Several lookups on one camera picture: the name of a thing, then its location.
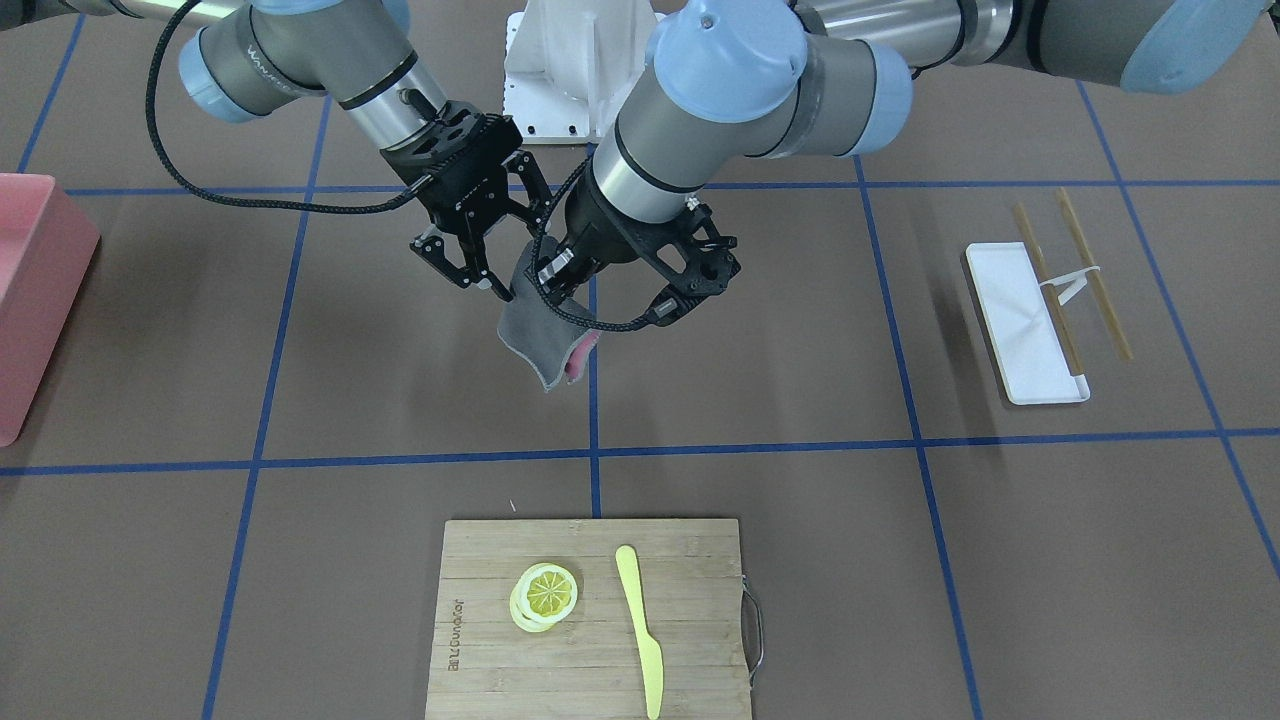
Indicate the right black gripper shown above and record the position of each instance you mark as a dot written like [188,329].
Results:
[487,203]

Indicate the yellow lemon slice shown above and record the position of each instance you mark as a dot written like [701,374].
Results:
[542,597]

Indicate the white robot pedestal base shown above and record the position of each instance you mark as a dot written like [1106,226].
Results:
[570,65]

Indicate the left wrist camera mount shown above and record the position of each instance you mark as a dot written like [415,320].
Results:
[700,270]

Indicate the wooden cutting board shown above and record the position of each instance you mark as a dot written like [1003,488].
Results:
[484,666]

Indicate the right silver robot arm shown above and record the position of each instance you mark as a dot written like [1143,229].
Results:
[249,58]

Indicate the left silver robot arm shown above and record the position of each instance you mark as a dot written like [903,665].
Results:
[774,79]

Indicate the yellow plastic knife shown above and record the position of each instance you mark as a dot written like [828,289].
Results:
[649,650]

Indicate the wooden rack bar near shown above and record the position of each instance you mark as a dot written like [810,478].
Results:
[1048,291]

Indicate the white rectangular tray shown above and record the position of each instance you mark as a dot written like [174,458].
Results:
[1028,351]

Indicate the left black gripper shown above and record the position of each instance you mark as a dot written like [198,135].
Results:
[592,232]

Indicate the pink plastic bin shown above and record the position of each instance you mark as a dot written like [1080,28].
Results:
[47,244]

